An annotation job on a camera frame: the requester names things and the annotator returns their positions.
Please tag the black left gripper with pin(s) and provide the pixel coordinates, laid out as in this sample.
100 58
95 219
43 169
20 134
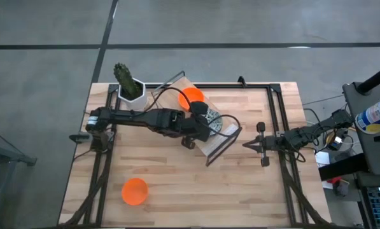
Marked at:
186 124

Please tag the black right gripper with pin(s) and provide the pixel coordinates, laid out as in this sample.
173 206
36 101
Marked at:
272 142

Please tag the large floral ceramic bowl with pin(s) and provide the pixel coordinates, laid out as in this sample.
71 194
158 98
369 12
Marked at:
216 122

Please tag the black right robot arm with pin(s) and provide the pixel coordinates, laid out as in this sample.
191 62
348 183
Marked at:
317 130

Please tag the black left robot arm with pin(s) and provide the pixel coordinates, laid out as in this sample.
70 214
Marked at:
138 117

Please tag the orange plastic bowl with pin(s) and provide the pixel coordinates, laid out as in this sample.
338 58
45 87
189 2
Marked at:
134 191
189 95

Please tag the small black clamp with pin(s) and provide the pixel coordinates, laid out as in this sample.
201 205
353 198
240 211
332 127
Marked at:
241 81

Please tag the white hexagonal plant pot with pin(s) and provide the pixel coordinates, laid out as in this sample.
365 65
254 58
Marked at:
140 101

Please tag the white paper sheet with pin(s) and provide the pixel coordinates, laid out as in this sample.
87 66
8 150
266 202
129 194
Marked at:
322 159

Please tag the black beam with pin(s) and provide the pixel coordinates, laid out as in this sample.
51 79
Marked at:
342 167

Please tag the green cactus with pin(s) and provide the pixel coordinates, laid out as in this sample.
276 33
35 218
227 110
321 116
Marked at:
126 81

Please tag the grey cart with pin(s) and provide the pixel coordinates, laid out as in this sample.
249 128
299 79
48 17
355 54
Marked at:
368 149

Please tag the white and blue spray bottle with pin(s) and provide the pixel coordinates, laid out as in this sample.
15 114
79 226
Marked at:
375 114

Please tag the black pole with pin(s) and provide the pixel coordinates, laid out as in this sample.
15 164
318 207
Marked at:
375 79

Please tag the grey metal stand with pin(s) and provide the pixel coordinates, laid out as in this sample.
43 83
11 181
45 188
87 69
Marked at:
5 152

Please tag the black aluminium rig frame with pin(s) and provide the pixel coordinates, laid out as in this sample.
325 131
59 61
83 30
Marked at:
272 105

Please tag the black mount bracket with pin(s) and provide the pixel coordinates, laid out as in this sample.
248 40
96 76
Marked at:
80 137

